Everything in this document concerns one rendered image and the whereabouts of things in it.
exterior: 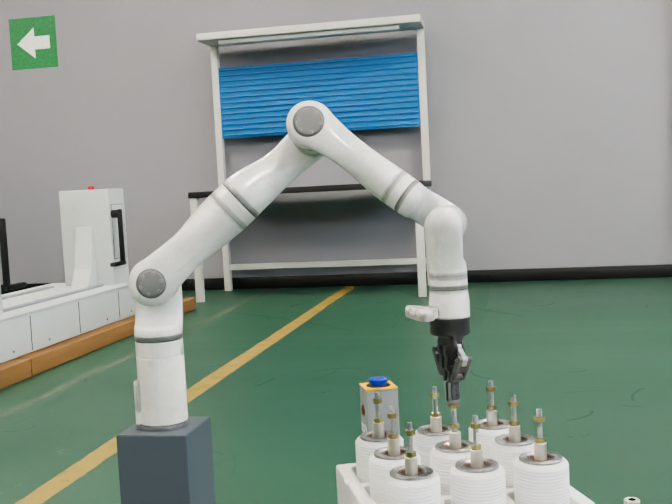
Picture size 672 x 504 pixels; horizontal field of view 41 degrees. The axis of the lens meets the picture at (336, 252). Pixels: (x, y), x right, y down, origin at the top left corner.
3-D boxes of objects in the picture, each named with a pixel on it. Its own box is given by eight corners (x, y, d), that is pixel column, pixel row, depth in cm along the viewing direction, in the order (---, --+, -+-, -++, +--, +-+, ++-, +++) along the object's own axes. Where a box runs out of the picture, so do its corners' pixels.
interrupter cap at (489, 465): (446, 469, 154) (446, 465, 154) (470, 458, 160) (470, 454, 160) (483, 477, 149) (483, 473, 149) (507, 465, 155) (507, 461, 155)
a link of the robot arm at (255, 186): (318, 104, 176) (225, 193, 176) (311, 89, 166) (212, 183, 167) (350, 136, 174) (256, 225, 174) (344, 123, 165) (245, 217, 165)
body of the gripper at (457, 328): (478, 313, 161) (479, 364, 162) (458, 308, 169) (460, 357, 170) (440, 317, 159) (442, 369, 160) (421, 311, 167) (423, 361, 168)
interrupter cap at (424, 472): (384, 481, 150) (384, 477, 150) (396, 467, 157) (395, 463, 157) (428, 483, 148) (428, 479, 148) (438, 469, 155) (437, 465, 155)
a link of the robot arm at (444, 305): (403, 316, 167) (401, 284, 166) (457, 311, 170) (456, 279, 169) (421, 323, 158) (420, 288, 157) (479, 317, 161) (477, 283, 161)
